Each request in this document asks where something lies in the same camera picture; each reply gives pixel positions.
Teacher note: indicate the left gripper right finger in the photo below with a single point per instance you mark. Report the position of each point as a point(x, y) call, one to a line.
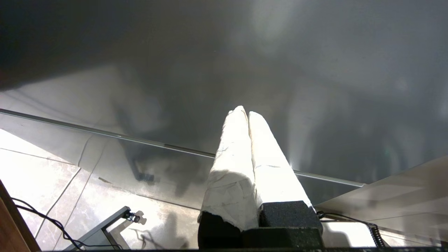
point(276, 175)

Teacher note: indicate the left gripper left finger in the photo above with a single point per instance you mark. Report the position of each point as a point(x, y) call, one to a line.
point(231, 175)

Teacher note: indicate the small black caster wheel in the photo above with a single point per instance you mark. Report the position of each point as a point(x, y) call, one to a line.
point(133, 217)

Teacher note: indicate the grey metal base leg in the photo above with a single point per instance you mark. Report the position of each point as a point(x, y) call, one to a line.
point(99, 231)

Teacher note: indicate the brown wooden furniture edge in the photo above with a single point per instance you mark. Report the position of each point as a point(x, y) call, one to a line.
point(14, 227)

